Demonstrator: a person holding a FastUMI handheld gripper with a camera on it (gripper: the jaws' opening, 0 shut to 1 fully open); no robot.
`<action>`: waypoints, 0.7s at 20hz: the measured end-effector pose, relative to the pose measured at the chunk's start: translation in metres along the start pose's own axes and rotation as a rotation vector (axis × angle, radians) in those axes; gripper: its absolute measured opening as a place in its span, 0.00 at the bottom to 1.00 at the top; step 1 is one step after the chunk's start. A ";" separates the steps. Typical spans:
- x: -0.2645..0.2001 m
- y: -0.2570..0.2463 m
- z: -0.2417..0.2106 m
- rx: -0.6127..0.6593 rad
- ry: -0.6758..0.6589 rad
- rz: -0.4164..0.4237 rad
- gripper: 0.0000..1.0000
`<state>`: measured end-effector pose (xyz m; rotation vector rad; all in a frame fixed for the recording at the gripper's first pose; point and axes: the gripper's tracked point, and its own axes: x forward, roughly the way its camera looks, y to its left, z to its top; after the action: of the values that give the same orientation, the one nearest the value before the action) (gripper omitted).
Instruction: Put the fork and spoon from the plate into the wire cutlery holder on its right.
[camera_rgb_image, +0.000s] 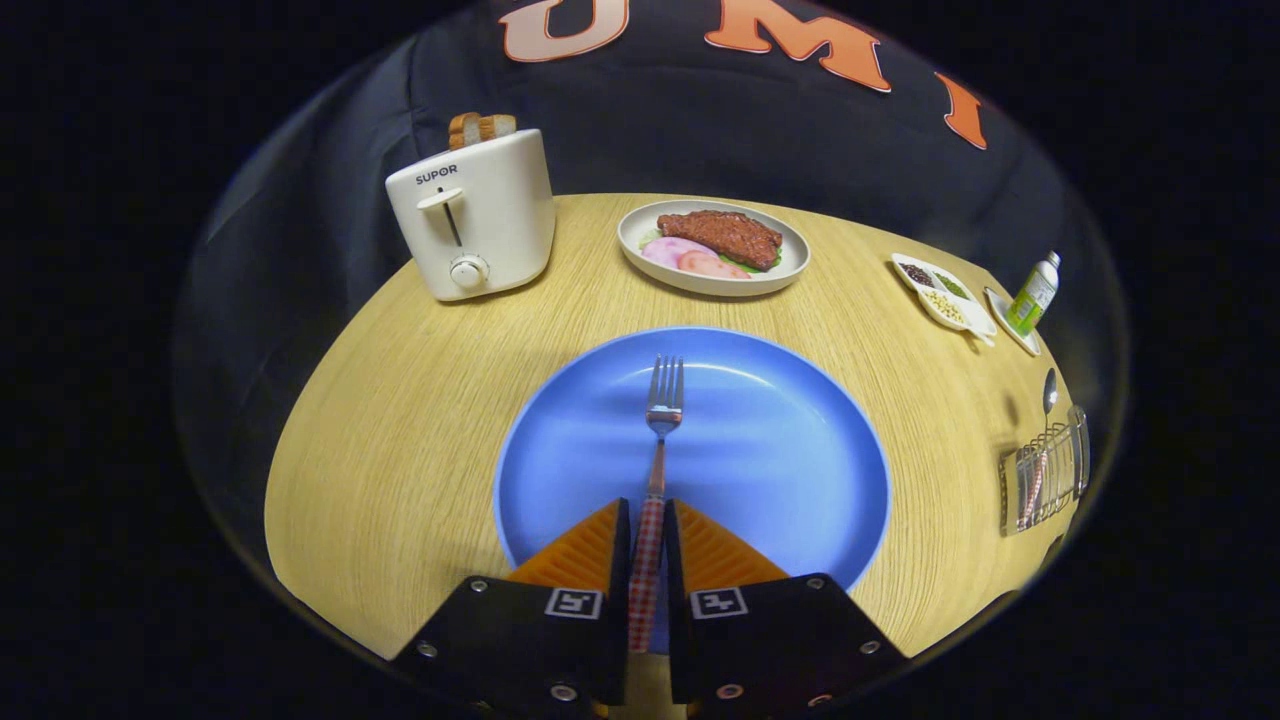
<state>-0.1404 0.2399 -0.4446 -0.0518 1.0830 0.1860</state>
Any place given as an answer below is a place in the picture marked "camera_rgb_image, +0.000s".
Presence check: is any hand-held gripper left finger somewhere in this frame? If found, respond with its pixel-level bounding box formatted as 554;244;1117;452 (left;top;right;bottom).
390;497;633;706

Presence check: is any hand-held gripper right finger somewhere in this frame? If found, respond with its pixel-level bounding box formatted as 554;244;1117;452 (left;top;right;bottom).
665;497;911;706

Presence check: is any fork with red checked handle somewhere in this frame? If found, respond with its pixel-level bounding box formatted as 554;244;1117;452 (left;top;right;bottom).
627;354;687;653

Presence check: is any spoon with red checked handle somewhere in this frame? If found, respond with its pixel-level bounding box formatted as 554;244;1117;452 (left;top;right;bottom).
1018;368;1059;531

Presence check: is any blue round plate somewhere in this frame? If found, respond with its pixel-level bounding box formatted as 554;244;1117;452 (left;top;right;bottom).
493;326;891;653

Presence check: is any white oval plate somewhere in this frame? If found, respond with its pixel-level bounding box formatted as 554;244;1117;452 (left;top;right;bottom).
617;199;811;298

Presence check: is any pink ham slice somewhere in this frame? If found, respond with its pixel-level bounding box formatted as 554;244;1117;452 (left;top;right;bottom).
640;236;716;269
677;250;751;280

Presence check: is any brown meat steak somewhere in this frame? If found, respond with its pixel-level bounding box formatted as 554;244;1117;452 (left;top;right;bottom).
657;209;784;272

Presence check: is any white toaster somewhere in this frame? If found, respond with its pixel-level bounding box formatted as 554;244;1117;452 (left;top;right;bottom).
385;128;557;303

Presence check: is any white divided tray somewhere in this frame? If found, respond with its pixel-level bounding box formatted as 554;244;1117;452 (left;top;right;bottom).
891;252;999;348

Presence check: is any metal cutlery basket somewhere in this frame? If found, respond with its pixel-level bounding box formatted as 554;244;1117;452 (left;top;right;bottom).
999;405;1091;537

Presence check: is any white square coaster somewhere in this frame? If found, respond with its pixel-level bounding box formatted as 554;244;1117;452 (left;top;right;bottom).
984;287;1043;357

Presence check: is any silver bottle with green label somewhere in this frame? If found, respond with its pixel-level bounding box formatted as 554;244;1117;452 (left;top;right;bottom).
1006;251;1062;337

